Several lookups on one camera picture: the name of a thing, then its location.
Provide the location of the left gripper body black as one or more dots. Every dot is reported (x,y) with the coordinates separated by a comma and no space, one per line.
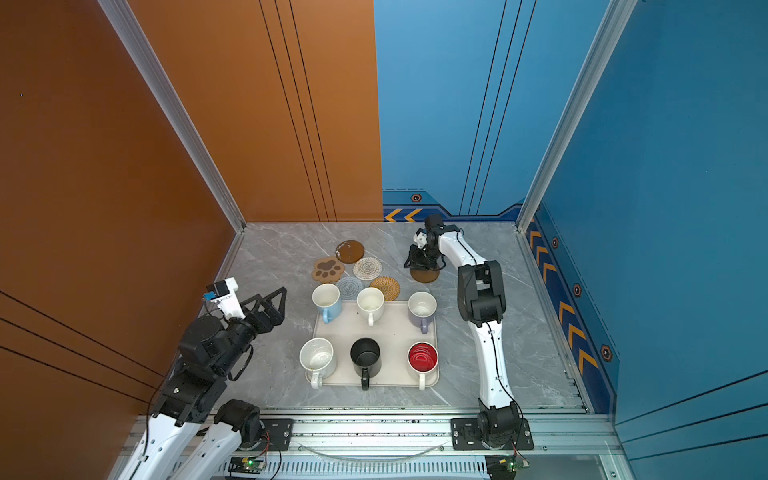
(263,326)

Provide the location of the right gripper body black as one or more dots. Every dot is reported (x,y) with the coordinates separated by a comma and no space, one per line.
(423,258)

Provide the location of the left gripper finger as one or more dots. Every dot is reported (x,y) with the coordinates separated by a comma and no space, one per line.
(252,303)
(275,305)

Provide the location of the plain brown cork coaster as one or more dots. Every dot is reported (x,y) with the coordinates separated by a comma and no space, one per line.
(424,276)

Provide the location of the tan rattan woven coaster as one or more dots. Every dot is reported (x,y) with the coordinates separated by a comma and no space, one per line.
(389,287)

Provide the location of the white woven rope coaster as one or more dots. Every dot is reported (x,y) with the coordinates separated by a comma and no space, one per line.
(367,269)

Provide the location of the cork paw print coaster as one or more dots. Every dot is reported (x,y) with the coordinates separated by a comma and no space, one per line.
(328,270)

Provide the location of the glossy brown round coaster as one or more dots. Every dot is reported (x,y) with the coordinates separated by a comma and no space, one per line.
(350,251)

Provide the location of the blue grey woven coaster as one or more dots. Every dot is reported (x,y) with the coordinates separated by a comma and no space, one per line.
(350,287)

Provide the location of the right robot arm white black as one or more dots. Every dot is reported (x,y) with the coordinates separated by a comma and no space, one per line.
(481,302)

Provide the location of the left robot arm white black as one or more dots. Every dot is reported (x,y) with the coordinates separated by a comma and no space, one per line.
(187,435)

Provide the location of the lavender mug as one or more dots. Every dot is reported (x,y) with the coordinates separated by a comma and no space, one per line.
(422,307)

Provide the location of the light blue mug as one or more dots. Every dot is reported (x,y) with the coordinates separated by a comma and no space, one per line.
(327,299)

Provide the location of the white mug back centre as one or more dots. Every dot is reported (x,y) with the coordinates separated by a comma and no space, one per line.
(370,302)

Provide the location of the white mug front left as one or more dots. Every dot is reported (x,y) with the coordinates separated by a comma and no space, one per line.
(319,361)

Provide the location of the cream serving tray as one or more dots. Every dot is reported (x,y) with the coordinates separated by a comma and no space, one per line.
(394,333)

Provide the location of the red inside white mug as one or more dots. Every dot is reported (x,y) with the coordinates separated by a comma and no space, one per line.
(423,363)

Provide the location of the black mug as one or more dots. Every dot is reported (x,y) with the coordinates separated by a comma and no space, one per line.
(365,354)

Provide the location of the left green circuit board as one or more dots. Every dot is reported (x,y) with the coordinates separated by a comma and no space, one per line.
(246,465)

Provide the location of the green circuit board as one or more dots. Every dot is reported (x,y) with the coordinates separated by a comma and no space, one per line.
(246,465)
(505,467)

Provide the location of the right green circuit board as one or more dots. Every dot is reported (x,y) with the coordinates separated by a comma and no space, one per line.
(505,467)

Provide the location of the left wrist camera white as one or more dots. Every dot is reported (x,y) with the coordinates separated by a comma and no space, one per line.
(222,295)

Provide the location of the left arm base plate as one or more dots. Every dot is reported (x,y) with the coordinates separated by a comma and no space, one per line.
(252,435)

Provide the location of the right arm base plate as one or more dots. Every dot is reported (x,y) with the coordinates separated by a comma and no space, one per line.
(466,436)

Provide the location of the aluminium front rail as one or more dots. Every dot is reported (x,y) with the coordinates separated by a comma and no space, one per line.
(391,432)

